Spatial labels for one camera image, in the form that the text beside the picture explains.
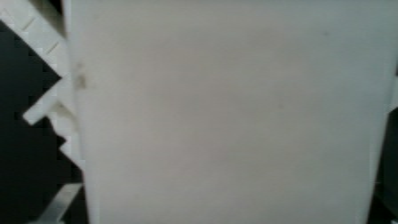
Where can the white cabinet body box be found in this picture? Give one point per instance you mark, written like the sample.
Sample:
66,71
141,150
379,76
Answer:
37,170

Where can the white cabinet top block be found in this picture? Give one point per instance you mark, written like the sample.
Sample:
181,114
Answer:
233,96

